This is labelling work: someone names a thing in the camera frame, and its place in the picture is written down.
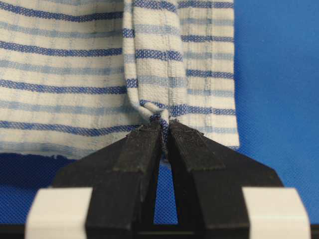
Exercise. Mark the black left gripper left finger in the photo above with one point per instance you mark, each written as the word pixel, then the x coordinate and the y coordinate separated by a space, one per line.
pixel 103 194

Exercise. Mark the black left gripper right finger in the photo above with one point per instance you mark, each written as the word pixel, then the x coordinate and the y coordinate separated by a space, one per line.
pixel 222 194

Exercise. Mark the white blue striped towel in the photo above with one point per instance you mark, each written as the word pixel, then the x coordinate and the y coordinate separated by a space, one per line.
pixel 78 75

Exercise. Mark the blue table cloth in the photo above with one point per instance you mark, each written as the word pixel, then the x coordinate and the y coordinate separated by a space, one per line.
pixel 277 100

